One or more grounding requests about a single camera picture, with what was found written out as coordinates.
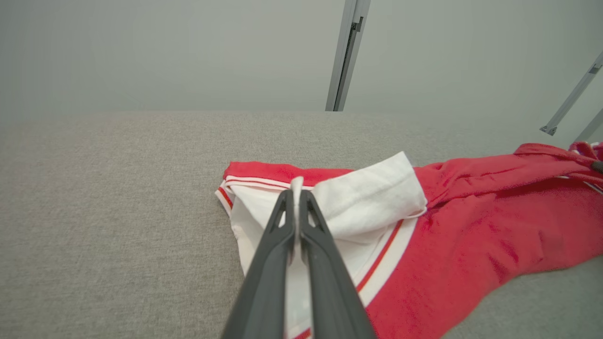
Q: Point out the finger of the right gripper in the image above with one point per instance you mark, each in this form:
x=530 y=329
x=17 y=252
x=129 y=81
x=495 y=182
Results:
x=598 y=166

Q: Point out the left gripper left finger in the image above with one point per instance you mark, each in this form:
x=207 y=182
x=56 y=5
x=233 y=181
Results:
x=266 y=282

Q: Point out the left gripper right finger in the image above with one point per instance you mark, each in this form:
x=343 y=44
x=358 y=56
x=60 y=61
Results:
x=330 y=292

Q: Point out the red shorts with white stripes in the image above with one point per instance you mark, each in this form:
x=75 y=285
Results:
x=471 y=235

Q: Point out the grey metal strut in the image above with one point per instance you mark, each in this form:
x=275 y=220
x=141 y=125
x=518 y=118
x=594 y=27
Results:
x=570 y=99
x=591 y=126

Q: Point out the grey fabric sofa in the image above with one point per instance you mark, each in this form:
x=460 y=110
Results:
x=118 y=212

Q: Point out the grey partition post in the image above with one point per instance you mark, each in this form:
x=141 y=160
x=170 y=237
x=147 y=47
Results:
x=340 y=70

